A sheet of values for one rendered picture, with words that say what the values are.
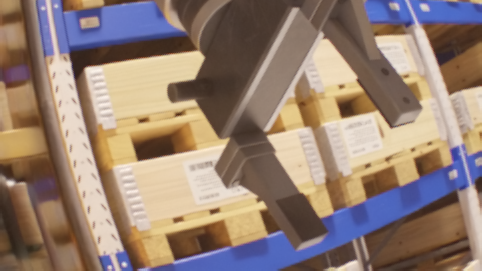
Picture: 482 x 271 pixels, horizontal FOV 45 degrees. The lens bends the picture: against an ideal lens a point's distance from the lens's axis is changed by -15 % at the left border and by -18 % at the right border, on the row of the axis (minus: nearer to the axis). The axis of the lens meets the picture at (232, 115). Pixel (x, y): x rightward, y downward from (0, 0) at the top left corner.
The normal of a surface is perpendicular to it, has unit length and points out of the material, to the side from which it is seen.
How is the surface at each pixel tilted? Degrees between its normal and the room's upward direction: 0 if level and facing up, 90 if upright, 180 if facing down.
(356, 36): 90
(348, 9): 90
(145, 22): 90
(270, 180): 68
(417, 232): 90
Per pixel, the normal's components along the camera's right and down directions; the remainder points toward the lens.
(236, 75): -0.80, 0.15
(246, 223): 0.51, -0.33
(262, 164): 0.36, -0.66
